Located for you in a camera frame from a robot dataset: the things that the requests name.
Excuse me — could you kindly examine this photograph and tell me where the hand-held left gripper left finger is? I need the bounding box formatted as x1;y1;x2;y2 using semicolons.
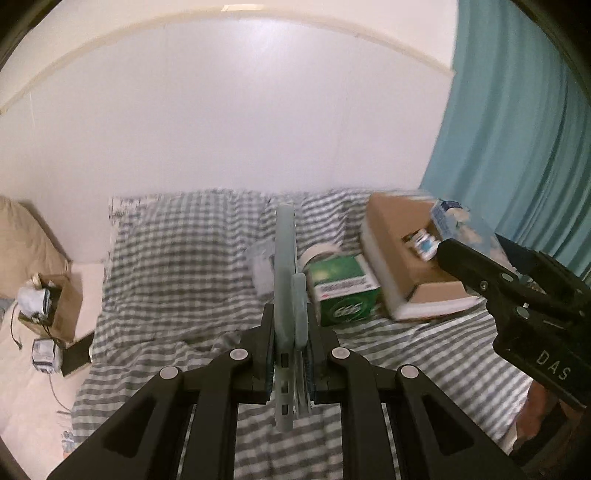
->
46;303;277;480

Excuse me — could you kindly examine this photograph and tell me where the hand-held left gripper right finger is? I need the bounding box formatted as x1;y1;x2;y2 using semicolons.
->
306;318;528;480

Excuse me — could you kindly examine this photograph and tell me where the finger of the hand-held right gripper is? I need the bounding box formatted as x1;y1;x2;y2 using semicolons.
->
495;233;540;274
436;239;522;302

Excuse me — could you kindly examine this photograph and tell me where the person's right forearm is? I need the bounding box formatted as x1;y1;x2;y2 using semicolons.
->
516;379;566;455

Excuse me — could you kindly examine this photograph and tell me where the small blue white packet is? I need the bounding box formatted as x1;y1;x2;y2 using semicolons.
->
410;230;440;261

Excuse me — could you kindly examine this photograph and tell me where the large cardboard box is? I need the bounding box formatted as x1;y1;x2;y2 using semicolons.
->
360;191;485;321

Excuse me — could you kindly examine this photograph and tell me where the green carton box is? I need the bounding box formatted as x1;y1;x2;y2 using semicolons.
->
307;255;384;328

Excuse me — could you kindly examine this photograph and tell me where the clear plastic bag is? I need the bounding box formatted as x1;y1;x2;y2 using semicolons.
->
246;239;279;297

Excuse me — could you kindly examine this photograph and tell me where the white tape roll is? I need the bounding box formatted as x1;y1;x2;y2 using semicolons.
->
297;244;343;274

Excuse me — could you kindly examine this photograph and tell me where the teal curtain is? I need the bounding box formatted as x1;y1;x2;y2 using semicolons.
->
419;0;591;278

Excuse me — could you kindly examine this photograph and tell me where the grey white checked bedsheet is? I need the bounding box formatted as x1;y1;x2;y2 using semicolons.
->
71;187;533;480

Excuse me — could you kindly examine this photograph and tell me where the black flat device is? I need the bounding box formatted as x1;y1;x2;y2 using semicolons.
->
61;331;94;377

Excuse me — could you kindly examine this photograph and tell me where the small open cardboard box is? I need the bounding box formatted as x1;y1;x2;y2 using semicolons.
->
19;272;85;343

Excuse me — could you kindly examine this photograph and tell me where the white charger block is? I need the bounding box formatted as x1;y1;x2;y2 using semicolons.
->
31;339;64;374

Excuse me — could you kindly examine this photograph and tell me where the white crumpled bag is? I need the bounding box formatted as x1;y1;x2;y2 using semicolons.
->
17;287;51;320

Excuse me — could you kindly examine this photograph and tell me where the beige pillow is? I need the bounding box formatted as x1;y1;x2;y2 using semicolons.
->
0;195;70;300

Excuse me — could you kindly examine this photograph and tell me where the black cable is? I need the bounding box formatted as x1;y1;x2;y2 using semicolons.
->
9;305;25;352

